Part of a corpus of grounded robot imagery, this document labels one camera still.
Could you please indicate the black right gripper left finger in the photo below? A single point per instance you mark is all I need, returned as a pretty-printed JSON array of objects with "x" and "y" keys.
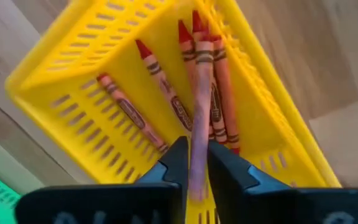
[{"x": 154, "y": 199}]

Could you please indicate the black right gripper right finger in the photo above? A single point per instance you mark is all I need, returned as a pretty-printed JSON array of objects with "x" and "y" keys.
[{"x": 253, "y": 199}]

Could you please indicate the yellow plastic basket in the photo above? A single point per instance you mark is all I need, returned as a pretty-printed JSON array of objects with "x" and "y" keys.
[{"x": 120, "y": 71}]

